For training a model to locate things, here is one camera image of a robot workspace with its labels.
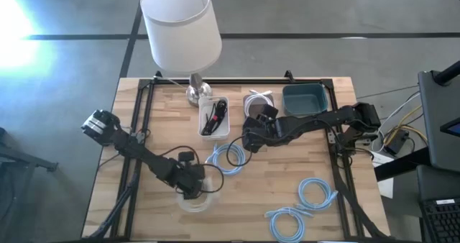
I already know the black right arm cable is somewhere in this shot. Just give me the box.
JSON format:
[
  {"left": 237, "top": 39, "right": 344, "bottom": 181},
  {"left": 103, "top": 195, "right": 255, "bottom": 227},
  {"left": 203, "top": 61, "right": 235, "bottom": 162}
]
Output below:
[{"left": 226, "top": 134, "right": 253, "bottom": 168}]

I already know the white paper sheet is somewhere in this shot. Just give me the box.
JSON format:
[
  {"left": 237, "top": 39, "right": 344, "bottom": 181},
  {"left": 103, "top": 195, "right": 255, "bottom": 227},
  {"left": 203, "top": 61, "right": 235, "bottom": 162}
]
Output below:
[{"left": 371, "top": 150, "right": 395, "bottom": 199}]

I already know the dark grey computer cart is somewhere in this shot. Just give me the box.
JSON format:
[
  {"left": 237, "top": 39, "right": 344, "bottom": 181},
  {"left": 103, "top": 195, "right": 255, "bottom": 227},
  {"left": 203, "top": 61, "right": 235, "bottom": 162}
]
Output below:
[{"left": 418, "top": 60, "right": 460, "bottom": 173}]

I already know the white plastic bin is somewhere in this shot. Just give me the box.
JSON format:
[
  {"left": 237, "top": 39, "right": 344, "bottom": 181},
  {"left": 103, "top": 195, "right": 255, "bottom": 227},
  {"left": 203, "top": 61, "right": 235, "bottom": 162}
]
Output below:
[{"left": 198, "top": 96, "right": 231, "bottom": 142}]

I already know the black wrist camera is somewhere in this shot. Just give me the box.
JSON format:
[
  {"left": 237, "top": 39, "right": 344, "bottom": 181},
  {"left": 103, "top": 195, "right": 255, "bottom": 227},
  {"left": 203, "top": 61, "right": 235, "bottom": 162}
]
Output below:
[
  {"left": 257, "top": 104, "right": 280, "bottom": 124},
  {"left": 178, "top": 150, "right": 197, "bottom": 164}
]

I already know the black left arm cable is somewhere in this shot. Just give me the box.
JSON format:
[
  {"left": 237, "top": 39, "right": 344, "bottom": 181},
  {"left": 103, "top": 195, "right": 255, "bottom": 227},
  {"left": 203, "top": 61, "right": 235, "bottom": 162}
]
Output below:
[{"left": 157, "top": 145, "right": 226, "bottom": 195}]

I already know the black floor stand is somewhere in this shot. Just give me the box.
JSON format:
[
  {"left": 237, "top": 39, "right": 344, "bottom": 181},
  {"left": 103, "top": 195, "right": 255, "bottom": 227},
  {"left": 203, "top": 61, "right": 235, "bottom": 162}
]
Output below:
[{"left": 0, "top": 127, "right": 59, "bottom": 243}]

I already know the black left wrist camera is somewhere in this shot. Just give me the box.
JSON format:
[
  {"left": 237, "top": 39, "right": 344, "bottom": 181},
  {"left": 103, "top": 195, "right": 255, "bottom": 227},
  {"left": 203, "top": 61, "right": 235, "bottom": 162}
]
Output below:
[{"left": 178, "top": 150, "right": 197, "bottom": 164}]

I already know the gray plastic bin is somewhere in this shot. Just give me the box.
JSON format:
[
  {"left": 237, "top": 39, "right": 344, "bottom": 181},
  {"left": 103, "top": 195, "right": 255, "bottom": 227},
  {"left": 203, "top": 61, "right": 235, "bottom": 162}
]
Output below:
[{"left": 242, "top": 93, "right": 276, "bottom": 120}]

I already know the white shade table lamp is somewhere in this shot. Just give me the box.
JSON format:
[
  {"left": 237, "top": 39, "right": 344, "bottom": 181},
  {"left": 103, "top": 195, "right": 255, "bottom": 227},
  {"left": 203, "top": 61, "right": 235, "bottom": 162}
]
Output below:
[{"left": 139, "top": 0, "right": 223, "bottom": 108}]

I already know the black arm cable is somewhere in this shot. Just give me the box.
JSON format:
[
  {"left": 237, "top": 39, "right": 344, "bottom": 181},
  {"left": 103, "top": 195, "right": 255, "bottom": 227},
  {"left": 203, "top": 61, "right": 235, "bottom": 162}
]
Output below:
[
  {"left": 157, "top": 145, "right": 226, "bottom": 195},
  {"left": 226, "top": 134, "right": 253, "bottom": 168}
]

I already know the clear plastic round container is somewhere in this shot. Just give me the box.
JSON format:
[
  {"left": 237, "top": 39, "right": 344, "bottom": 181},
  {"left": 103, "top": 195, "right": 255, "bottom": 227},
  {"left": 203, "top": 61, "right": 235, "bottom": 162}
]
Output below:
[{"left": 175, "top": 176, "right": 221, "bottom": 214}]

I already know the black cable with red strap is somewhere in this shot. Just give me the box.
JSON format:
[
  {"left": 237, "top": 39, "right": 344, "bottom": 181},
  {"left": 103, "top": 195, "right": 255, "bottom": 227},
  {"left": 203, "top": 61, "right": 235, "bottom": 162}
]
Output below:
[{"left": 201, "top": 98, "right": 229, "bottom": 137}]

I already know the black power adapter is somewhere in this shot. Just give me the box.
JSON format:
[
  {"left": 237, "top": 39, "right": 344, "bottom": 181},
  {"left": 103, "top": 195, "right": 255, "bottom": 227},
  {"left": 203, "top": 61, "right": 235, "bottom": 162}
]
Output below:
[{"left": 382, "top": 129, "right": 411, "bottom": 156}]

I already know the white smooth cable coil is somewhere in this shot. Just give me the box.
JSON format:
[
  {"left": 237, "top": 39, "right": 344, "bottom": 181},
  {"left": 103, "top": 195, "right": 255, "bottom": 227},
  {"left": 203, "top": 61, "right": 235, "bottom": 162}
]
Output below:
[{"left": 244, "top": 89, "right": 275, "bottom": 119}]

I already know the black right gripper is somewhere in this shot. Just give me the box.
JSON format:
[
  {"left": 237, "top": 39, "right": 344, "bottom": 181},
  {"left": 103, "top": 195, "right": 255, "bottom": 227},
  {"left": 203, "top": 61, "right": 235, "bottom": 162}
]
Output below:
[{"left": 241, "top": 115, "right": 285, "bottom": 154}]

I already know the teal plastic bin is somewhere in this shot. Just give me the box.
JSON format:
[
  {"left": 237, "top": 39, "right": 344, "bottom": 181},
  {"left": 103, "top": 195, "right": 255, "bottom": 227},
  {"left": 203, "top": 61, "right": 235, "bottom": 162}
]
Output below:
[{"left": 282, "top": 83, "right": 329, "bottom": 119}]

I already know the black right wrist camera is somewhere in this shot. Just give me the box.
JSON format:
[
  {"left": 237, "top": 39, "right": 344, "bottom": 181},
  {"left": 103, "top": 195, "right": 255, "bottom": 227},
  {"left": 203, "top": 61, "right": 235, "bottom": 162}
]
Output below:
[{"left": 257, "top": 104, "right": 280, "bottom": 124}]

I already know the light blue cable coil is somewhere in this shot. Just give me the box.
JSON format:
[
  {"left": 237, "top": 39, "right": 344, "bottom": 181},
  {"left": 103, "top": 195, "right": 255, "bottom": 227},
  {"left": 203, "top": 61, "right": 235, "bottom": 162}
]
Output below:
[
  {"left": 264, "top": 206, "right": 315, "bottom": 243},
  {"left": 204, "top": 142, "right": 247, "bottom": 176},
  {"left": 295, "top": 177, "right": 339, "bottom": 212}
]

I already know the black computer keyboard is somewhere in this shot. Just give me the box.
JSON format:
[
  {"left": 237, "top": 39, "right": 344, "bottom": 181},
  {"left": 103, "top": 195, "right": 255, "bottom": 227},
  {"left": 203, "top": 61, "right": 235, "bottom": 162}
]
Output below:
[{"left": 419, "top": 197, "right": 460, "bottom": 243}]

